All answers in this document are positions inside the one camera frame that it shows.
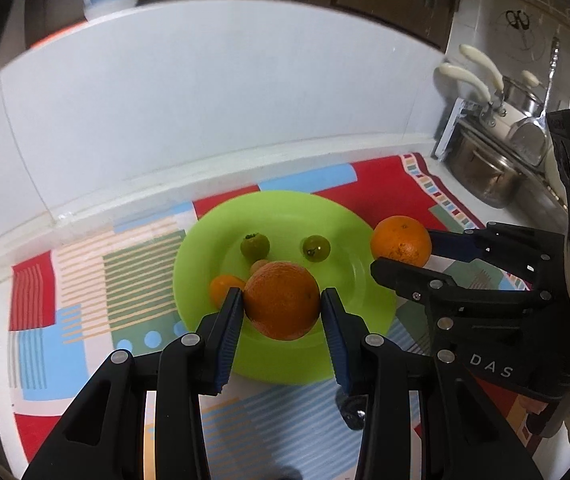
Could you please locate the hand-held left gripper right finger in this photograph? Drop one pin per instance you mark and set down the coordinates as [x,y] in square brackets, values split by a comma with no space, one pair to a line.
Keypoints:
[337,340]

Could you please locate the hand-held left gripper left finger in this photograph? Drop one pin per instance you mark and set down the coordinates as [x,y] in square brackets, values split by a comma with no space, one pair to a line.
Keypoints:
[227,340]

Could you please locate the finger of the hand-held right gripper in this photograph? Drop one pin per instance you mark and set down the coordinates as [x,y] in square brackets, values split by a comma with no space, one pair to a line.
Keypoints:
[447,245]
[400,277]

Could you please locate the large orange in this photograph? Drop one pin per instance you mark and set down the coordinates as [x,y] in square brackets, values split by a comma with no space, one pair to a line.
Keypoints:
[401,240]
[280,302]

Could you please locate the yellow-orange mandarin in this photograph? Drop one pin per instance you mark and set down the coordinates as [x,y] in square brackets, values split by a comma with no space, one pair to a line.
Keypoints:
[222,290]

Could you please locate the tan round fruit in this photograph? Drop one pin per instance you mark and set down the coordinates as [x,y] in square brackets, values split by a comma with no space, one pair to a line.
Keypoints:
[259,266]

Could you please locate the green fruit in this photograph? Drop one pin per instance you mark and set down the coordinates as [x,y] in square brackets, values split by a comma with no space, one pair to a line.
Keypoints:
[316,249]
[255,246]

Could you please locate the green plate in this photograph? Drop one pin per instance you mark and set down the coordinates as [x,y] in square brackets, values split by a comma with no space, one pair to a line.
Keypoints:
[290,215]

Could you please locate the dark plum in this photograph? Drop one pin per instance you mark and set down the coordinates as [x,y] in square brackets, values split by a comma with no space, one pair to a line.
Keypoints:
[352,410]

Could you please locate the large steel pot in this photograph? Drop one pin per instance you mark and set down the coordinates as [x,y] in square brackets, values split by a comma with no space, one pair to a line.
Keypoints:
[485,172]

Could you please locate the colourful patchwork table mat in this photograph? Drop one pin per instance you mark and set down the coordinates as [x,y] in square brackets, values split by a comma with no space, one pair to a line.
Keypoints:
[130,280]

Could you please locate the steel dish rack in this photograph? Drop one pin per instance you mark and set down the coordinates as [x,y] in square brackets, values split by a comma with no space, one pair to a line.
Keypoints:
[452,125]

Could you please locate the white kettle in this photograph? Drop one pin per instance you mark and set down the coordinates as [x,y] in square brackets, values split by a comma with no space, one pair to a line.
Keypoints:
[555,172]

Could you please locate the steel spatula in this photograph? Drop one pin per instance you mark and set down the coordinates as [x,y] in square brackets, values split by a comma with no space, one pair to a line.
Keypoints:
[532,135]

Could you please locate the small steel pot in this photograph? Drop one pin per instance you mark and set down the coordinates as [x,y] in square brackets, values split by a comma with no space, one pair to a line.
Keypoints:
[525,97]

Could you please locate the black scissors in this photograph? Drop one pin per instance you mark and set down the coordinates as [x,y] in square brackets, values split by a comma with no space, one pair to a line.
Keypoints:
[517,20]

